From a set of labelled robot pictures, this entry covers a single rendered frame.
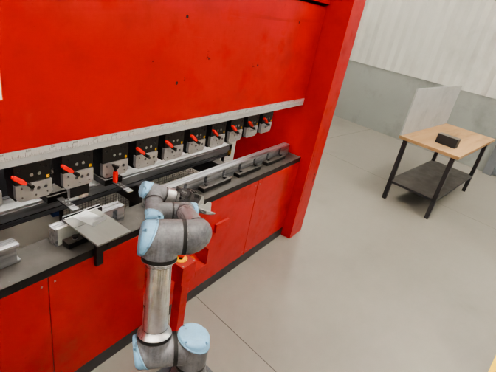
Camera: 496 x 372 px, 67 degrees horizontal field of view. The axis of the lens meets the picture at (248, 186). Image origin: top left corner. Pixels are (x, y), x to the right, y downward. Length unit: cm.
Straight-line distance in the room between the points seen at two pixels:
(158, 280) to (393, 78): 797
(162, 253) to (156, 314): 22
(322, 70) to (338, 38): 28
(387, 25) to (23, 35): 797
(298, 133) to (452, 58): 534
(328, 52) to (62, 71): 224
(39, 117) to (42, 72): 17
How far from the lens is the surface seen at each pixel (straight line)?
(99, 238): 186
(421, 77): 860
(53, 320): 213
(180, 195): 172
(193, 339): 142
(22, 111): 167
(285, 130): 359
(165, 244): 120
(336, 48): 334
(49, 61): 168
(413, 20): 877
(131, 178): 249
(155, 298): 131
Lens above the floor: 207
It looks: 26 degrees down
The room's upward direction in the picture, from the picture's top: 11 degrees clockwise
